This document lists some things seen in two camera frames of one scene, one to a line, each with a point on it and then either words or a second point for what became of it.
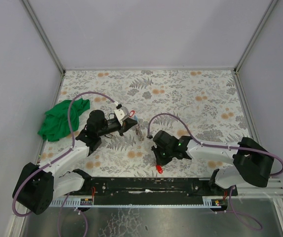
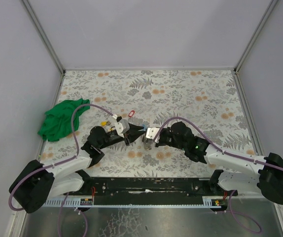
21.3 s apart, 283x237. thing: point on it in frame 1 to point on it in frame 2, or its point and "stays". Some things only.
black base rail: [154, 187] stays
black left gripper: [123, 125] to [126, 138]
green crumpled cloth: [55, 124] stays
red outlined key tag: [131, 113] stays
